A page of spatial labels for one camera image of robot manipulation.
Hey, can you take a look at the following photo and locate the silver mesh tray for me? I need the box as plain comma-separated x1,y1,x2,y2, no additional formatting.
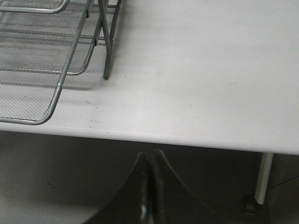
0,0,86,72
0,0,97,125

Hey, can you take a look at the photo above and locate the white table leg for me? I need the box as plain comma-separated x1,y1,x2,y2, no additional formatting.
254,153,274,205

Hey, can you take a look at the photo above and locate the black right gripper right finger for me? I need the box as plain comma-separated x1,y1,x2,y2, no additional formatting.
149,149,224,224

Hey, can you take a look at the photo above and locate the grey metal rack frame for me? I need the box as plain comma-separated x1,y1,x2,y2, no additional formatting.
95,0,122,80

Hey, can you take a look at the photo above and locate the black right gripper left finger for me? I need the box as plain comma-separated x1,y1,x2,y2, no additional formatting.
86,152,150,224

